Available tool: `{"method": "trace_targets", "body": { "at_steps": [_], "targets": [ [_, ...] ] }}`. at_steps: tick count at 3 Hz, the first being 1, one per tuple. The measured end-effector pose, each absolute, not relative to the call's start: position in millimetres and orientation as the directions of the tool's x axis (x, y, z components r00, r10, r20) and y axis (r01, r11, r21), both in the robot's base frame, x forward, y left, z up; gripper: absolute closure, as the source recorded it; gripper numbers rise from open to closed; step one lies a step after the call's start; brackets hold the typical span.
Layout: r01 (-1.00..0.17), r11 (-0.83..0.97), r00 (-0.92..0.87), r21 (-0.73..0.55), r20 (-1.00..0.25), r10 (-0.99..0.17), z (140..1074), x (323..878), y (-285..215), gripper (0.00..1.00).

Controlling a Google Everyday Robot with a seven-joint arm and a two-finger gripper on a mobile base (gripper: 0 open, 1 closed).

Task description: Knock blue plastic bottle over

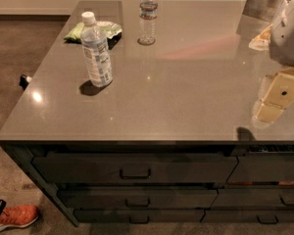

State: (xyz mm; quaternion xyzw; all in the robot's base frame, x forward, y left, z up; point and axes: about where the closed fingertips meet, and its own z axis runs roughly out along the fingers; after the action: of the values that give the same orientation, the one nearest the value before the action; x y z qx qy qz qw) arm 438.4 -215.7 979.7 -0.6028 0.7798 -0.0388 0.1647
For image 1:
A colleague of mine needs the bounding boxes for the clear red label water bottle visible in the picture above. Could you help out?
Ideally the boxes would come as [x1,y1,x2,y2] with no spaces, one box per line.
[138,0,158,46]

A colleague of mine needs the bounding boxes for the blue label plastic water bottle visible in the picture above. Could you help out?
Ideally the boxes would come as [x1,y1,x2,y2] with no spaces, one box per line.
[80,12,113,87]

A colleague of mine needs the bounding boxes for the bottom left drawer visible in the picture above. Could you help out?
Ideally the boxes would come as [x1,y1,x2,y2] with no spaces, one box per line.
[73,210,205,224]

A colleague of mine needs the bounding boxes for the middle right drawer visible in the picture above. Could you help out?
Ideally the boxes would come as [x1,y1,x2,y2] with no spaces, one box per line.
[212,188,294,210]

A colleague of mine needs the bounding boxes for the bottom right drawer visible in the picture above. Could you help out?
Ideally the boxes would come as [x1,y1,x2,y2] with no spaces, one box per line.
[202,211,294,224]

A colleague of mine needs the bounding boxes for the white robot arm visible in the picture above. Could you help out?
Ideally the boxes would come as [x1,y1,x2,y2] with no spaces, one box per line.
[269,0,294,67]

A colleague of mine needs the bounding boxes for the drawer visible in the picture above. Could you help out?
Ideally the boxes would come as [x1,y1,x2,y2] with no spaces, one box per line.
[212,188,294,210]
[58,188,218,210]
[32,154,237,184]
[202,211,294,224]
[73,210,205,224]
[228,156,294,182]

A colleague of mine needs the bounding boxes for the top left drawer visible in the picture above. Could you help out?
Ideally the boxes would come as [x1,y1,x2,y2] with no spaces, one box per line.
[32,154,237,184]

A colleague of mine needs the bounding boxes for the middle left drawer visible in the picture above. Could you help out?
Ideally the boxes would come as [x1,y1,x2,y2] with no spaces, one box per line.
[58,188,218,210]

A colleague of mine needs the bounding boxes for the small black floor object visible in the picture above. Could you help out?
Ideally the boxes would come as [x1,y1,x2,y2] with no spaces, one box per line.
[20,74,32,89]

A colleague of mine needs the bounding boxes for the orange sneaker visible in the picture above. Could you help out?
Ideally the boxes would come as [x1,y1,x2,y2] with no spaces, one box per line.
[0,205,38,232]

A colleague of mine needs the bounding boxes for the green snack bag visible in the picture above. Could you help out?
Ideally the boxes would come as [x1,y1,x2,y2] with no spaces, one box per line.
[65,21,123,43]

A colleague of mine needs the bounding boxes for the top right drawer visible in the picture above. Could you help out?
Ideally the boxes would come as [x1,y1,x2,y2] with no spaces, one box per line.
[228,156,294,182]

